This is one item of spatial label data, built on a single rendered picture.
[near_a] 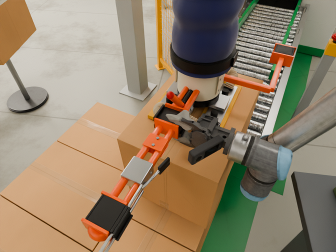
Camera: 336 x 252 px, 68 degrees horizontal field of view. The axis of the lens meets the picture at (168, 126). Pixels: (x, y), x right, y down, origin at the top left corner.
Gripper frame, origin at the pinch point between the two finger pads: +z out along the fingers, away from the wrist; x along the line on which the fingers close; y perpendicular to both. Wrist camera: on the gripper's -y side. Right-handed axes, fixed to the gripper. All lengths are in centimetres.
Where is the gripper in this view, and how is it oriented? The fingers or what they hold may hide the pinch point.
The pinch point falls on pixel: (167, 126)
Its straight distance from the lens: 79.2
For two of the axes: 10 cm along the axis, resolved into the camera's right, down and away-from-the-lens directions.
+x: 0.1, -6.8, -7.3
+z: -8.9, -3.4, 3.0
